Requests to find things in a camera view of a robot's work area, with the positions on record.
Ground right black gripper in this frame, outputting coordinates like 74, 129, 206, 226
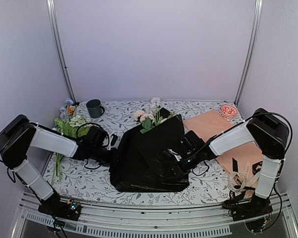
164, 150, 201, 181

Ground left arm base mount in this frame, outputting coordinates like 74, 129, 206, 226
38, 198, 81, 221

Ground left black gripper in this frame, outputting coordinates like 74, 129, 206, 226
90, 145, 126, 167

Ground right aluminium frame post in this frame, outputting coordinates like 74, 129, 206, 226
234, 0, 263, 107

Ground white rose long stem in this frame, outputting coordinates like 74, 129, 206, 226
134, 110, 155, 134

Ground pink wrapping paper sheet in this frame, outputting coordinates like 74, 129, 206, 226
183, 109, 266, 196

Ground left aluminium frame post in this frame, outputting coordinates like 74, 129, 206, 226
46, 0, 76, 103

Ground blue orange flower stems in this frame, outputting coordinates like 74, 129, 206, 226
60, 98, 75, 121

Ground small white flower stem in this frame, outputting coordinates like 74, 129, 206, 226
149, 97, 163, 126

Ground black printed ribbon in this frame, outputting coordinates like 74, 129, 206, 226
223, 158, 263, 209

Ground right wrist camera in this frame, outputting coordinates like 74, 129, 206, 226
180, 130, 205, 153

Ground floral patterned tablecloth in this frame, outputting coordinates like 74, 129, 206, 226
43, 100, 229, 206

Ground aluminium frame post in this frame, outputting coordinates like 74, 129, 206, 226
234, 0, 263, 107
46, 0, 76, 103

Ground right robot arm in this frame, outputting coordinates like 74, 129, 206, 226
164, 108, 292, 216

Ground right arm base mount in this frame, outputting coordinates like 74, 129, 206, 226
224, 195, 273, 233

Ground cream printed ribbon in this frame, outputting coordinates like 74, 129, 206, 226
227, 172, 260, 200

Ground red patterned small bowl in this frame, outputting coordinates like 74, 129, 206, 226
220, 104, 238, 117

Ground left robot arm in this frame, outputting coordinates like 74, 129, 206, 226
0, 115, 117, 215

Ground black wrapping paper sheet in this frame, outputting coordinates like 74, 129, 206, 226
109, 115, 189, 192

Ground dark grey mug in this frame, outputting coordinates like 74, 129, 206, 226
86, 99, 105, 119

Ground green leafy flower bunch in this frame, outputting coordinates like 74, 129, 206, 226
51, 115, 92, 185

